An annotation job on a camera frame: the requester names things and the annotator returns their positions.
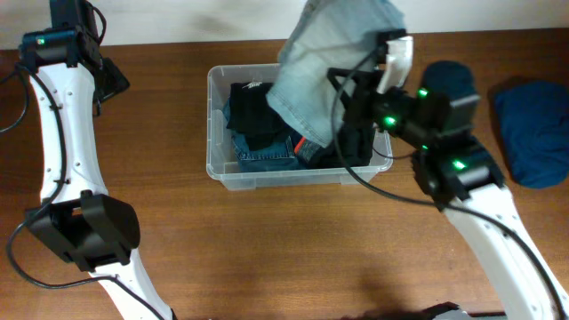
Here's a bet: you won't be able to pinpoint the black shorts red grey waistband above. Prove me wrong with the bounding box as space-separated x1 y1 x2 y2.
293 126 375 170

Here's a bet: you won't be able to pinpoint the light blue denim jeans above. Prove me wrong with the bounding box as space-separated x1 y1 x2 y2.
266 0 405 148

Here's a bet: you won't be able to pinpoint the dark blue denim jeans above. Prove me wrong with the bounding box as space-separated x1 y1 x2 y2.
222 100 306 172

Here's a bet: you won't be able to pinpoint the black Nike t-shirt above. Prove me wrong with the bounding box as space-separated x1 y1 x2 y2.
227 82 292 151

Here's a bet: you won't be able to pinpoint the navy blue garment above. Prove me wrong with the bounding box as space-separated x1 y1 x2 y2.
493 81 568 189

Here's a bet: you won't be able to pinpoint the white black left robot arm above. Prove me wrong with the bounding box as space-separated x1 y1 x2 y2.
18 0 175 319

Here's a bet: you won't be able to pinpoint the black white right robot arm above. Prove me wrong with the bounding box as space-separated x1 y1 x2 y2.
326 61 568 319

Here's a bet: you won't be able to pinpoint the clear plastic storage bin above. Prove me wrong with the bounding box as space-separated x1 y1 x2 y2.
205 63 395 192

